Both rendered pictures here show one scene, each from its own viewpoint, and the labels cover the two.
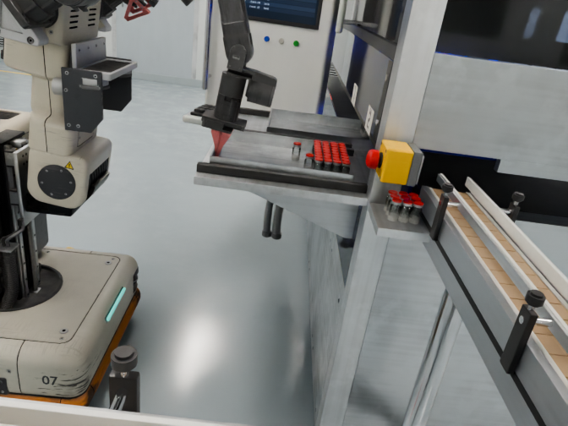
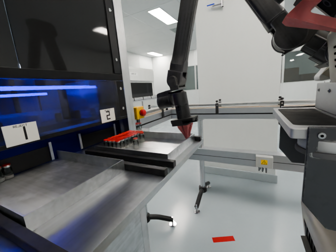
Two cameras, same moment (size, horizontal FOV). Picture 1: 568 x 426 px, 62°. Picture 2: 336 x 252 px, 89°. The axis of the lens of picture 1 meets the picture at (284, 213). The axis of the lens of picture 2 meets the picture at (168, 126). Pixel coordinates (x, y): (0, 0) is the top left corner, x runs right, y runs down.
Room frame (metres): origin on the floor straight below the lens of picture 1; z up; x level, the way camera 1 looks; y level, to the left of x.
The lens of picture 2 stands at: (1.76, 0.46, 1.11)
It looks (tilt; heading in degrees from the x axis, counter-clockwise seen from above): 12 degrees down; 210
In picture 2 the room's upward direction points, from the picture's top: 5 degrees counter-clockwise
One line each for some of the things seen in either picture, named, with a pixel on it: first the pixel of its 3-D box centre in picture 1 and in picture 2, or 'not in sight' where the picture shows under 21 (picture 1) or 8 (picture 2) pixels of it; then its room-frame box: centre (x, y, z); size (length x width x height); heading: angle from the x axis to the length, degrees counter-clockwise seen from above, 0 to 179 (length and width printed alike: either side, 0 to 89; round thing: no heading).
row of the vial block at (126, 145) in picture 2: (317, 157); (130, 140); (1.19, -0.06, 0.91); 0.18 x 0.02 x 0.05; 1
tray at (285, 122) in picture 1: (319, 128); (48, 176); (1.53, -0.08, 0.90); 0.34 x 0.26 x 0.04; 92
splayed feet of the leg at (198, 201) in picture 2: not in sight; (203, 192); (0.23, -0.06, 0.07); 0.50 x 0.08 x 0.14; 2
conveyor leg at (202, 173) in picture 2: not in sight; (201, 156); (0.23, -0.06, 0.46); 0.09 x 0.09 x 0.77; 2
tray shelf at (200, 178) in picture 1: (297, 149); (111, 164); (1.36, -0.01, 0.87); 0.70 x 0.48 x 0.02; 2
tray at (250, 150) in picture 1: (283, 155); (146, 143); (1.19, 0.02, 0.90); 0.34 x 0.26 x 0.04; 91
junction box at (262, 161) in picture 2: not in sight; (264, 161); (0.28, 0.47, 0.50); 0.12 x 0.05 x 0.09; 92
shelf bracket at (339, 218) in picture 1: (290, 205); not in sight; (1.11, -0.01, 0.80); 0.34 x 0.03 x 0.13; 92
